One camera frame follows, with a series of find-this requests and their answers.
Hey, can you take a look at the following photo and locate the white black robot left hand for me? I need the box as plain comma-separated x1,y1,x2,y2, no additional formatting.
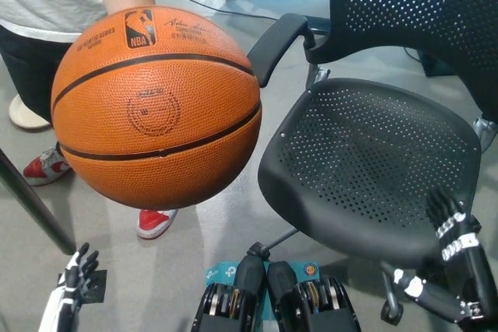
38,242,100,332

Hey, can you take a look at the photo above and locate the beige round plate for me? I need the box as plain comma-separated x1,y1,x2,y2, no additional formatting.
9,94,52,131

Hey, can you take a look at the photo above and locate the thin black floor cable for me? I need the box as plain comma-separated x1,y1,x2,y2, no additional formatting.
154,0,282,21

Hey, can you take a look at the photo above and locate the black floor tape patch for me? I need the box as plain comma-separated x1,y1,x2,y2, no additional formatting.
83,269,109,305

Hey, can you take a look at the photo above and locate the red white right sneaker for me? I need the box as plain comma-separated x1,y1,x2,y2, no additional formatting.
23,146,75,187

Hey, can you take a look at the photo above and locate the black box on floor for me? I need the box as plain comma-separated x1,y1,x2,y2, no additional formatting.
418,50,464,79

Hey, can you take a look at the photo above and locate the red white left sneaker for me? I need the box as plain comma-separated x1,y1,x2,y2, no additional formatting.
137,208,179,240

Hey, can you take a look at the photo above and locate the orange NBA basketball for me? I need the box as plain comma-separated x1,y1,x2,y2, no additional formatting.
50,5,262,211

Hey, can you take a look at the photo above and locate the red white sneaker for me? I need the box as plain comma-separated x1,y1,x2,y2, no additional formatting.
137,208,179,240
23,146,75,187

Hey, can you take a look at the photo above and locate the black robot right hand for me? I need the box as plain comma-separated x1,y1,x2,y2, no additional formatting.
391,187,498,332

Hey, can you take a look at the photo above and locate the teal router box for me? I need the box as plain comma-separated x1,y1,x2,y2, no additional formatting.
205,260,322,332

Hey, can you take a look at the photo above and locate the black perforated office chair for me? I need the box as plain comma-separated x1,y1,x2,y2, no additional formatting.
247,0,498,327

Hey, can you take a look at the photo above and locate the black metal pole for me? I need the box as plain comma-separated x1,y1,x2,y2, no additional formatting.
0,149,77,256

